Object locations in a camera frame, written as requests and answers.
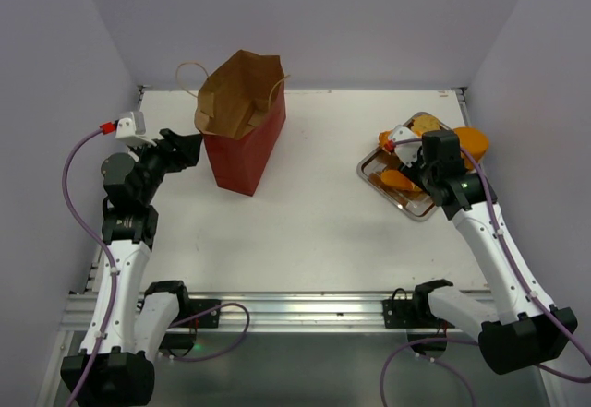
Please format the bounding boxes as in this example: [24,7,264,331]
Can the long orange bread roll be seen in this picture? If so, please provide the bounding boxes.
[378,130,392,148]

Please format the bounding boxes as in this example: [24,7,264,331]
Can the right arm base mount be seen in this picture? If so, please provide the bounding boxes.
[381,288,454,341]

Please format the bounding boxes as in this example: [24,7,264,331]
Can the round sliced bread piece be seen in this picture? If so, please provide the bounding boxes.
[410,114,441,136]

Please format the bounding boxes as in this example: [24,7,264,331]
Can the steel tray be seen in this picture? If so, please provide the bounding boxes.
[356,112,450,221]

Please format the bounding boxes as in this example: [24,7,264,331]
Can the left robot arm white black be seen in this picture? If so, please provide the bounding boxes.
[60,128,202,406]

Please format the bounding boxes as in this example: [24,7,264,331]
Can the aluminium front rail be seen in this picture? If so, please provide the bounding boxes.
[62,290,544,334]

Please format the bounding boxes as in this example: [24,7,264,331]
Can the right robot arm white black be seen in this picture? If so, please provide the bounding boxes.
[392,129,578,375]

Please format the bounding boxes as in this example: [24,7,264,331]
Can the round orange bun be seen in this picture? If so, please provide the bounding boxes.
[453,126,489,162]

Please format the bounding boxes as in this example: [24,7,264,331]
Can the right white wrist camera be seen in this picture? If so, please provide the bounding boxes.
[384,125,422,167]

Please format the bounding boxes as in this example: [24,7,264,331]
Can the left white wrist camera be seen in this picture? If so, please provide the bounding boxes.
[115,111,154,148]

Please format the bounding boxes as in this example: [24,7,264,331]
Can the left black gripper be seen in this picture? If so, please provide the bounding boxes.
[127,128,201,205]

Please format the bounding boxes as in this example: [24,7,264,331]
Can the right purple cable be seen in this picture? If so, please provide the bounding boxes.
[380,137,591,407]

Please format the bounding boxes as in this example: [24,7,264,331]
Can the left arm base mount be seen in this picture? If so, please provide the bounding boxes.
[159,299,222,356]

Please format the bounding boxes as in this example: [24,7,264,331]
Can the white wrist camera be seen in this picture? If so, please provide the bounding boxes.
[384,125,422,167]
[115,111,154,148]

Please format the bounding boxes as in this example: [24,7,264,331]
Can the red brown paper bag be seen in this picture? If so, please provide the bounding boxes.
[175,50,289,197]

